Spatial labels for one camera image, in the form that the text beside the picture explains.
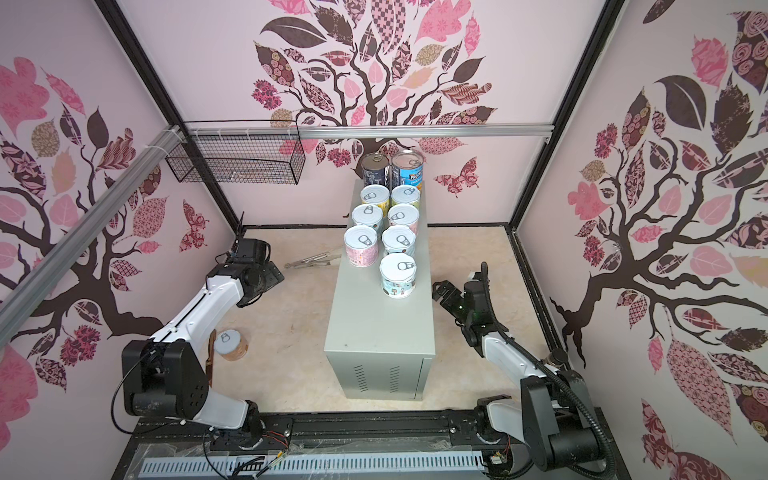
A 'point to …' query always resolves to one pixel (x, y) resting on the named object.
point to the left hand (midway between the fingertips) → (264, 285)
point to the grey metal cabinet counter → (379, 348)
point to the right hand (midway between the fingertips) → (442, 287)
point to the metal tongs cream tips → (318, 259)
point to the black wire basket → (243, 159)
